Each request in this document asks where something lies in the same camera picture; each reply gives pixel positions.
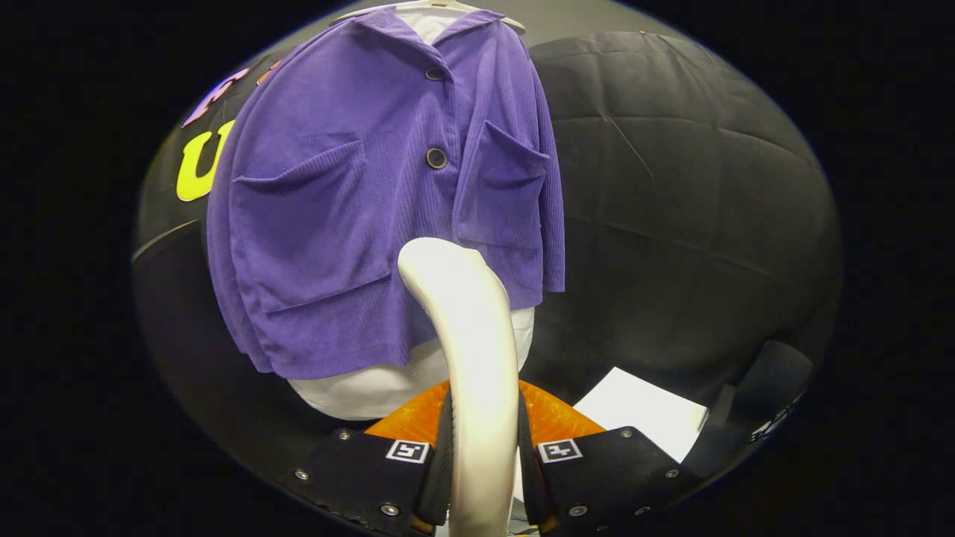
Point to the black backdrop cloth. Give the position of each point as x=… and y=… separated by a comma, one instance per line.
x=671, y=224

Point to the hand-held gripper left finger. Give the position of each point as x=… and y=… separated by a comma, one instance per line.
x=373, y=477

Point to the white shirt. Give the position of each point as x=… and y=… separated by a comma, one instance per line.
x=358, y=391

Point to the white clothes hanger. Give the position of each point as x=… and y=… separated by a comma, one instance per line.
x=515, y=25

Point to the white paper sheet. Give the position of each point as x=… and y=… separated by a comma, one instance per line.
x=642, y=406

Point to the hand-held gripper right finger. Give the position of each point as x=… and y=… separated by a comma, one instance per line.
x=597, y=477

